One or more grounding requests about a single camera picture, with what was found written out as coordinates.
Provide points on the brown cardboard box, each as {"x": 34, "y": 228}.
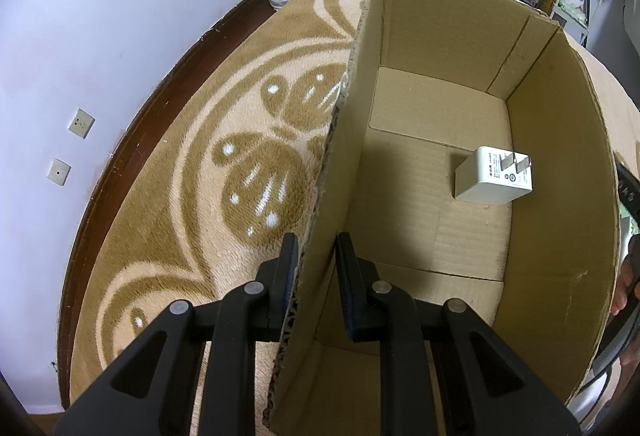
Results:
{"x": 550, "y": 226}

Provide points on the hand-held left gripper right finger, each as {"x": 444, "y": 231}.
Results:
{"x": 347, "y": 283}

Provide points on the beige wall antenna socket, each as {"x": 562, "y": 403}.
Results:
{"x": 59, "y": 171}

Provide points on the person's right hand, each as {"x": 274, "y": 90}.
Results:
{"x": 625, "y": 288}

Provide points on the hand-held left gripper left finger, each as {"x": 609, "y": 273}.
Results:
{"x": 290, "y": 268}

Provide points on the white pronged charger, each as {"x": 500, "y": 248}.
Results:
{"x": 480, "y": 181}

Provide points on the beige wall power socket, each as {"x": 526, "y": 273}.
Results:
{"x": 81, "y": 122}

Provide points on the brown patterned plush blanket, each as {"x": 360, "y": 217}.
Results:
{"x": 200, "y": 216}

